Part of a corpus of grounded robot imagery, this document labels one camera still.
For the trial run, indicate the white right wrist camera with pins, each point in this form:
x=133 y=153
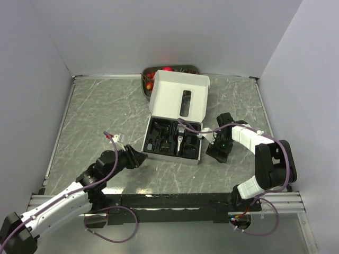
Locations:
x=208 y=134

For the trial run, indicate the black cleaning brush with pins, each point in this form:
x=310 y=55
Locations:
x=156 y=143

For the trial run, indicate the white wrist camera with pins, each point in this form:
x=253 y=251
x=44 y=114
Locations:
x=208 y=134
x=117 y=138

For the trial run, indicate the silver hair clipper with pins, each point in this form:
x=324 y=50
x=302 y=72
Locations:
x=180 y=138

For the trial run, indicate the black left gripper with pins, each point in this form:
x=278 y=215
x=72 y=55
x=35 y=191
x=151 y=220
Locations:
x=135 y=158

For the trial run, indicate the grey fruit tray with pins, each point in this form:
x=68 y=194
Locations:
x=189 y=69

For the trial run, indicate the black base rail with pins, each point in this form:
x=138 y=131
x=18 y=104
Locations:
x=191 y=207

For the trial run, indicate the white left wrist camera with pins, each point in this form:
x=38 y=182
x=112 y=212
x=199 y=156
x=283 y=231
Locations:
x=117 y=138

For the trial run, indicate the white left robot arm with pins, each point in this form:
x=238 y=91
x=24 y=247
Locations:
x=20 y=233

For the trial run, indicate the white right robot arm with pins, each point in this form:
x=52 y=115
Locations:
x=274 y=163

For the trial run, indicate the red yellow cherry bunch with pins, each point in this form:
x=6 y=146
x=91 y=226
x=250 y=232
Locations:
x=149 y=81

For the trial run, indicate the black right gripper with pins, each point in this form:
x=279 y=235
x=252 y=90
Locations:
x=219 y=133

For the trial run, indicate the white hair clipper box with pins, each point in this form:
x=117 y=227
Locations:
x=177 y=99

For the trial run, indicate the red apple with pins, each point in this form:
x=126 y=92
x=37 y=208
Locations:
x=167 y=69

